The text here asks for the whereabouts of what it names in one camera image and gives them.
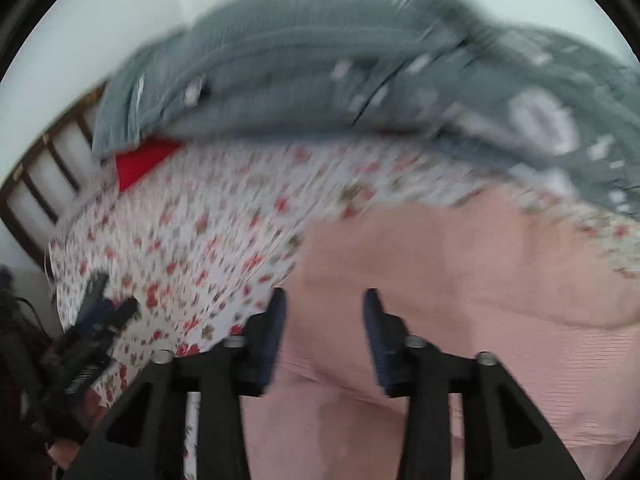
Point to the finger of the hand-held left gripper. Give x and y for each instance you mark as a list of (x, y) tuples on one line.
[(94, 295), (122, 312)]

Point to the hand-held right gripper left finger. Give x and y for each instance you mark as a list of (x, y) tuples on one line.
[(274, 330)]

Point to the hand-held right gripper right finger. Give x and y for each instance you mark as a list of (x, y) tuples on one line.
[(374, 330)]

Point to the pink knit garment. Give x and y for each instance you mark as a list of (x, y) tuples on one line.
[(450, 310)]

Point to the floral bed sheet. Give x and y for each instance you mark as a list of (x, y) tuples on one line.
[(190, 230)]

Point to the wooden slatted headboard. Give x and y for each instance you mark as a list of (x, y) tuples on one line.
[(39, 199)]

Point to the red cloth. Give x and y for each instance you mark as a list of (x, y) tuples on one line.
[(140, 162)]

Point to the grey patterned garment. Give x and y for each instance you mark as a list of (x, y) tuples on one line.
[(310, 70)]

